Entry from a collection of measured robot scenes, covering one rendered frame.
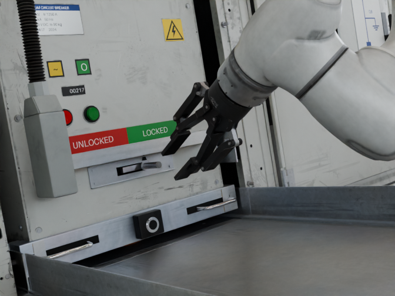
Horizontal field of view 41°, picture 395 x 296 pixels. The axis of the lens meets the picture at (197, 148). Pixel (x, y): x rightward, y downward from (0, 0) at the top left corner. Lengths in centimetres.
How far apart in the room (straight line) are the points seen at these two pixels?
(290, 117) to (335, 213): 35
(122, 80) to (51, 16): 19
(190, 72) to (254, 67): 49
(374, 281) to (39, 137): 57
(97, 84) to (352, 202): 56
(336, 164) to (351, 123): 77
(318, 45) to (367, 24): 100
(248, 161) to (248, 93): 50
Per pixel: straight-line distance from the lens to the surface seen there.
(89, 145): 108
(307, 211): 117
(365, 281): 76
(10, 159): 103
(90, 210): 108
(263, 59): 76
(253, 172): 130
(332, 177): 150
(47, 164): 92
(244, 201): 130
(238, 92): 81
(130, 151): 108
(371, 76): 76
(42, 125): 92
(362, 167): 163
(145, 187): 115
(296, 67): 75
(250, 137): 130
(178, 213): 119
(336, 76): 74
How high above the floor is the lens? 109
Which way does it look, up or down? 3 degrees down
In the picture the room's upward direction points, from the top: 9 degrees counter-clockwise
